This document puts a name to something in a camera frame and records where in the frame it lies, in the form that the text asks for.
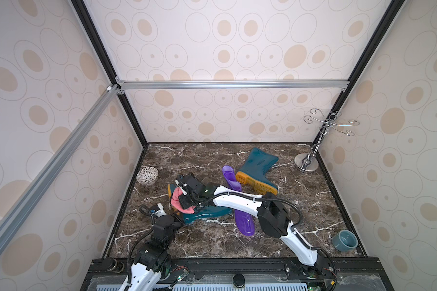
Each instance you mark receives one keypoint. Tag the purple rubber boot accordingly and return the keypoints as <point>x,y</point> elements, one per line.
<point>244,221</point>

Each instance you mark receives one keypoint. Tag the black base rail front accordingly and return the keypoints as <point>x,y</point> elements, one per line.
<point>274,274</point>

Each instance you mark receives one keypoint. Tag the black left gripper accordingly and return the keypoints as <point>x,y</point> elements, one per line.
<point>179,224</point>

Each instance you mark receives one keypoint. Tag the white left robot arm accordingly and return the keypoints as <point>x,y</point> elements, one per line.
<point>152,261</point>

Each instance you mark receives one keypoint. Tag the teal cup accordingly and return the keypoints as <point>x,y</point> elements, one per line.
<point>345,241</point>

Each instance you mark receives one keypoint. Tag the chrome mug tree stand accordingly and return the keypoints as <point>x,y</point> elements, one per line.
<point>307,163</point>

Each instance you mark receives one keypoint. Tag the black corner frame post left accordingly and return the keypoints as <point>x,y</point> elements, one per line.
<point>82,13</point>

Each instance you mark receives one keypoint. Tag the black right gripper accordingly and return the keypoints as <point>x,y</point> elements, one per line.
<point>186,189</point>

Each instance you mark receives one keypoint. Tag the black corner frame post right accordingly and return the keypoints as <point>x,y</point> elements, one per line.
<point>378,35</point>

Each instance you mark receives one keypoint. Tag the teal rubber boot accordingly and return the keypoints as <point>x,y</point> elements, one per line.
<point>254,170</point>
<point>209,212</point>

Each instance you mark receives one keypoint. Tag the diagonal aluminium rail left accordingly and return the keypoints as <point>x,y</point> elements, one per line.
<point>21,210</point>

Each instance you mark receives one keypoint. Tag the black corner frame post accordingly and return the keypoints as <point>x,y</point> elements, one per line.
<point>82,13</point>
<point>378,35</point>

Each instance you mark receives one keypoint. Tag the patterned black white bowl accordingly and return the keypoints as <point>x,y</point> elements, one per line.
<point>147,176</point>

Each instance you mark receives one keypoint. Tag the pink microfiber cloth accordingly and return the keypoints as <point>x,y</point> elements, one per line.
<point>175,202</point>

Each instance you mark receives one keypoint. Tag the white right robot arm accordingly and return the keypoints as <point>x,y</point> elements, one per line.
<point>270,211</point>

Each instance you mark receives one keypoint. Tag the horizontal aluminium rail back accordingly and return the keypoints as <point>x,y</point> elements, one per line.
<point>243,84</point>

